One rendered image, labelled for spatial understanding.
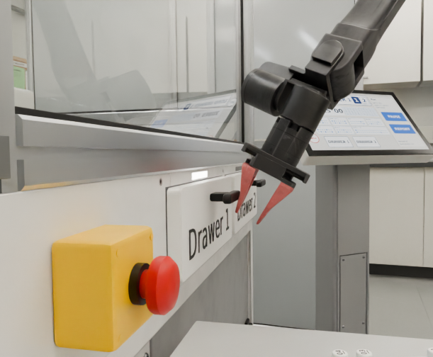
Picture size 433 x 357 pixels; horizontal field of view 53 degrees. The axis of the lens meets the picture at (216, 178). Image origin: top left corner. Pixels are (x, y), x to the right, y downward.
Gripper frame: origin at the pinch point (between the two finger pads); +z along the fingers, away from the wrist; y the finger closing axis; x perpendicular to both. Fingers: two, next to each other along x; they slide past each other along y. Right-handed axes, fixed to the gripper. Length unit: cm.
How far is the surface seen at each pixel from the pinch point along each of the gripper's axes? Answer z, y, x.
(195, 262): 7.0, 2.8, 11.0
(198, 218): 2.3, 5.2, 9.1
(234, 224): 5.7, 1.9, -15.1
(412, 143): -33, -35, -93
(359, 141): -24, -18, -82
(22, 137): -4.3, 12.3, 40.9
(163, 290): 1.2, 1.4, 36.9
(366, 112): -35, -16, -95
